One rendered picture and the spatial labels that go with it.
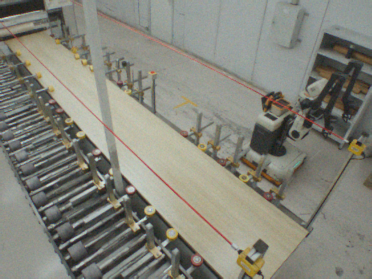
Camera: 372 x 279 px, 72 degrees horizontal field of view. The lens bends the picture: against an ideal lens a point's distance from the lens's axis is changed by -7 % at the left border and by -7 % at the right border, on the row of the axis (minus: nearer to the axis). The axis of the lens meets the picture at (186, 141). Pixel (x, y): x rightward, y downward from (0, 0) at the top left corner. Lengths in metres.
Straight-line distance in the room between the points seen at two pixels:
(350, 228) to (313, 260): 0.68
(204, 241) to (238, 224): 0.28
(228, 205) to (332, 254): 1.55
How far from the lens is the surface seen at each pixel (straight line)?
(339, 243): 3.44
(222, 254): 1.92
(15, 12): 5.49
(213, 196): 2.16
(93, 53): 1.58
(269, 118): 3.23
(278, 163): 3.49
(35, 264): 3.12
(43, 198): 2.41
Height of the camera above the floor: 2.61
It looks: 41 degrees down
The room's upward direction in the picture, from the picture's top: 4 degrees clockwise
